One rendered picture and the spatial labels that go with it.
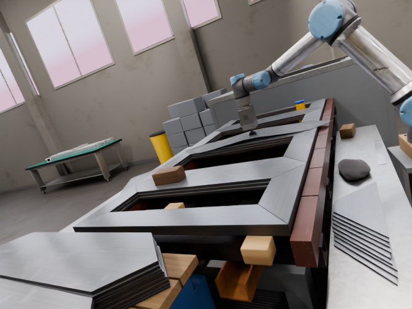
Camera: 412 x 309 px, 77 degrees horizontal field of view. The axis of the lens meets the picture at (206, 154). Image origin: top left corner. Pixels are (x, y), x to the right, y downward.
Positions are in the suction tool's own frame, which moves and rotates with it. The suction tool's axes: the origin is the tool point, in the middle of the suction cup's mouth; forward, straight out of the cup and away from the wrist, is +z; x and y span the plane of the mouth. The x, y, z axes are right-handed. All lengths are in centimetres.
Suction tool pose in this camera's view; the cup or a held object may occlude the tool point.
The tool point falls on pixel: (253, 136)
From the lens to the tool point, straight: 137.6
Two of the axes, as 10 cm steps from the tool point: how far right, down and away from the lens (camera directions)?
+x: 8.8, -1.8, -4.4
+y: -3.6, 3.3, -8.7
